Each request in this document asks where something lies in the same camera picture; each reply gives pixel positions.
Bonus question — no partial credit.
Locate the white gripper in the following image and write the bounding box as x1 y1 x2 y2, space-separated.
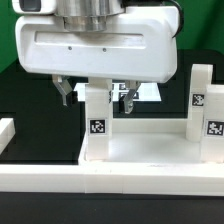
15 6 178 114

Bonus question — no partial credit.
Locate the white desk top tray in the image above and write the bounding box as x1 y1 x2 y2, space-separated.
79 118 224 166

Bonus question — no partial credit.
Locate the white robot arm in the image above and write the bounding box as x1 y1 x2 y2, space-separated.
11 0 184 113

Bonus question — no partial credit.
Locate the white left obstacle block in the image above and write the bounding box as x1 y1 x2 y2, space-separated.
0 118 15 154

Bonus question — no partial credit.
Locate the white front obstacle bar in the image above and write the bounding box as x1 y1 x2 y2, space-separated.
0 165 224 196

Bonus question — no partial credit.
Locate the white marker base plate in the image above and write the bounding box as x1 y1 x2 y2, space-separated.
74 82 161 102

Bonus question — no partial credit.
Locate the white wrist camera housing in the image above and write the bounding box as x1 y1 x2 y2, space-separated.
12 0 57 14

